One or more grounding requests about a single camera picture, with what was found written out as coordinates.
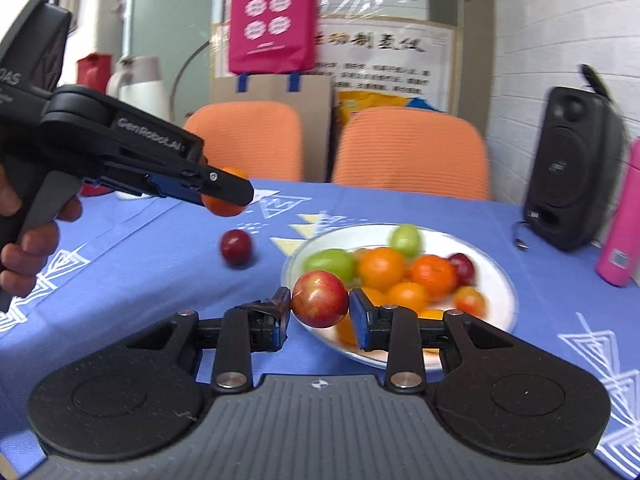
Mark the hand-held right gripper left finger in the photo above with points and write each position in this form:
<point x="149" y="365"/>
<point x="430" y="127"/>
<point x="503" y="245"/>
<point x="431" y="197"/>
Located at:
<point x="281" y="320"/>

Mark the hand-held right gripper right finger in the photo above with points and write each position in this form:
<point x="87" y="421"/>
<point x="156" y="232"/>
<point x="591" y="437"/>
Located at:
<point x="361" y="325"/>

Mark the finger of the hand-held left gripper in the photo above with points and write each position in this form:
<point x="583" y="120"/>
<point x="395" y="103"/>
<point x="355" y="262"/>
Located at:
<point x="227" y="187"/>

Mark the small red apple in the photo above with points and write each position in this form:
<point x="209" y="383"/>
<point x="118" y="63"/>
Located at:
<point x="320" y="300"/>

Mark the dark red plum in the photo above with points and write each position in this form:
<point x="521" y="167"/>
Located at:
<point x="236" y="247"/>
<point x="464" y="266"/>

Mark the green apple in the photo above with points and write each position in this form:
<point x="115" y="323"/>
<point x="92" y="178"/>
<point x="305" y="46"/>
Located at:
<point x="330" y="262"/>

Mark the yellowish orange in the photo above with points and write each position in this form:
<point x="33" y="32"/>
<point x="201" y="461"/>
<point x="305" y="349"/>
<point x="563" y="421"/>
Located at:
<point x="431" y="314"/>

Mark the small red yellow plum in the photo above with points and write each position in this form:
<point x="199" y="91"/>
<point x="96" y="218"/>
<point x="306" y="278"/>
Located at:
<point x="470" y="301"/>

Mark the white plate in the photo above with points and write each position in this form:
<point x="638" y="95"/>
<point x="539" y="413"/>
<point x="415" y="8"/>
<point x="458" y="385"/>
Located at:
<point x="495" y="280"/>

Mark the person's left hand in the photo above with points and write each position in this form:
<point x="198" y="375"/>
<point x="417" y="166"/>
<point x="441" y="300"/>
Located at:
<point x="30" y="260"/>

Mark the orange chair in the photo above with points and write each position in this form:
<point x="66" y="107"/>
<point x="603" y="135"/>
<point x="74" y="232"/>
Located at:
<point x="250" y="135"/>
<point x="410" y="155"/>

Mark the red thermos jug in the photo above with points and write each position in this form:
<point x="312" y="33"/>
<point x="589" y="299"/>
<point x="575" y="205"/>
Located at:
<point x="95" y="72"/>

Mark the white thermos jug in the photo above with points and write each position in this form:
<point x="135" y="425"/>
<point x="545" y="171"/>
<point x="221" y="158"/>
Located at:
<point x="140" y="90"/>

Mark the blue printed tablecloth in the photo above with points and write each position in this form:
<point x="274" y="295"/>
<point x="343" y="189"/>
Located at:
<point x="150" y="270"/>

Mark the magenta tote bag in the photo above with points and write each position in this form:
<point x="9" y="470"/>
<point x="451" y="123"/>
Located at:
<point x="272" y="50"/>

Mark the yellow snack bag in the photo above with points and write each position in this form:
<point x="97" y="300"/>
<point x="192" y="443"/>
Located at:
<point x="365" y="100"/>

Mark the blue packet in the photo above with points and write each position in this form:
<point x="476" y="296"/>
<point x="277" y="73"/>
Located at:
<point x="425" y="104"/>

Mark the black speaker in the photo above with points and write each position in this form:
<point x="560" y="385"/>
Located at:
<point x="570" y="170"/>

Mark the pink bottle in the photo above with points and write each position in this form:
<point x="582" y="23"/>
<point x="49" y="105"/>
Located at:
<point x="622" y="230"/>

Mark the wall poster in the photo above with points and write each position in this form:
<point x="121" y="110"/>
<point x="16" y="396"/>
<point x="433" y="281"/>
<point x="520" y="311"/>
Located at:
<point x="390" y="60"/>

